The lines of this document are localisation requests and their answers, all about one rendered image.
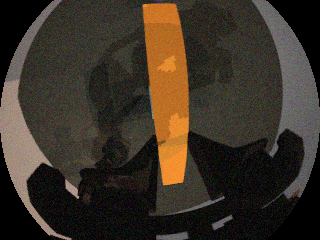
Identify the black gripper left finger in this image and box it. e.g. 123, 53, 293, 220
79, 135, 159, 213

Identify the orange bar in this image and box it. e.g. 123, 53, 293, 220
143, 4, 189, 185

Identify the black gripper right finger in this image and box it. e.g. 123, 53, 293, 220
188, 131, 268, 201

